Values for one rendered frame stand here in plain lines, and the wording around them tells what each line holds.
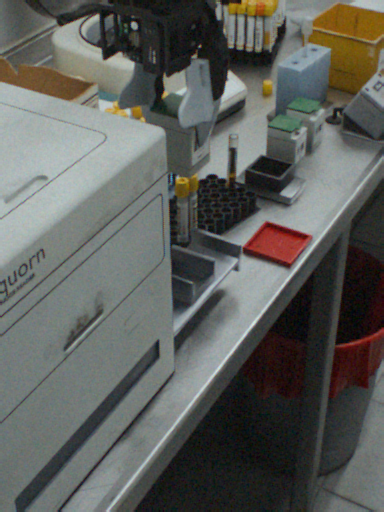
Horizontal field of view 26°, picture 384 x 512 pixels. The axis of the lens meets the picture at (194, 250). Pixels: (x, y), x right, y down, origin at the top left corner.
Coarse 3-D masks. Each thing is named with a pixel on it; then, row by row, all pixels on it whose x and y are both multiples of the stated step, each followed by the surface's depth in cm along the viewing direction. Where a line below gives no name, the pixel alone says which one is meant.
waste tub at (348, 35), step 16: (320, 16) 143; (336, 16) 149; (352, 16) 147; (368, 16) 146; (320, 32) 138; (336, 32) 137; (352, 32) 149; (368, 32) 147; (336, 48) 138; (352, 48) 136; (368, 48) 135; (336, 64) 140; (352, 64) 138; (368, 64) 136; (336, 80) 141; (352, 80) 139; (368, 80) 138
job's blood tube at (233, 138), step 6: (234, 138) 109; (234, 144) 109; (228, 150) 110; (234, 150) 109; (228, 156) 110; (234, 156) 110; (228, 162) 111; (234, 162) 111; (228, 168) 111; (234, 168) 111; (228, 174) 112; (234, 174) 112; (228, 180) 113; (234, 180) 113; (228, 186) 113; (234, 186) 113
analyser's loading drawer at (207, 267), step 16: (192, 240) 100; (208, 240) 99; (224, 240) 98; (176, 256) 95; (192, 256) 94; (208, 256) 99; (224, 256) 99; (240, 256) 98; (176, 272) 96; (192, 272) 96; (208, 272) 94; (224, 272) 96; (176, 288) 91; (192, 288) 90; (208, 288) 94; (176, 304) 92; (192, 304) 91; (176, 320) 90
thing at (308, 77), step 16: (304, 48) 132; (320, 48) 132; (288, 64) 127; (304, 64) 127; (320, 64) 130; (288, 80) 127; (304, 80) 128; (320, 80) 132; (288, 96) 129; (304, 96) 130; (320, 96) 135; (272, 112) 134
